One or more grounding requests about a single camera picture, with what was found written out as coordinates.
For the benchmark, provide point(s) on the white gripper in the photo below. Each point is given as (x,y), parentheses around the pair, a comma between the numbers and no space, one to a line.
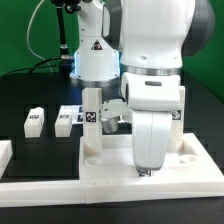
(151,99)

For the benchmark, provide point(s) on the white desk top tray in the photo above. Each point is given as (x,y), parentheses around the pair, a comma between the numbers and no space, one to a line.
(115,159)

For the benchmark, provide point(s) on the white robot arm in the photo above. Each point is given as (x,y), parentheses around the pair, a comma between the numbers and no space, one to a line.
(153,36)

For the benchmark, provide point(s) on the white marker sheet with tags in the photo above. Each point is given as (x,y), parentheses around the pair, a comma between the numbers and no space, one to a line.
(76,112)

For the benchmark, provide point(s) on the white L-shaped fence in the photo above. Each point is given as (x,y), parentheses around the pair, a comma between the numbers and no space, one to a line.
(75,192)

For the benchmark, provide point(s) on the white block left edge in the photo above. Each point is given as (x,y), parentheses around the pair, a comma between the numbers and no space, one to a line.
(5,155)

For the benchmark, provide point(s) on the black camera stand pole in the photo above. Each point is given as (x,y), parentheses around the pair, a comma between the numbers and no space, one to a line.
(70,6)

